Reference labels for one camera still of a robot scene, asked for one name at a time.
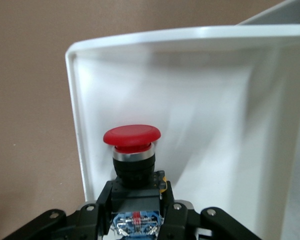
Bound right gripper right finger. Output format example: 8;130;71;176
161;181;263;240

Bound white cabinet drawer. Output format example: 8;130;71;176
64;23;300;240

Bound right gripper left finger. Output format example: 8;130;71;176
1;179;115;240

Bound red mushroom push button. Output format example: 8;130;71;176
102;124;169;238

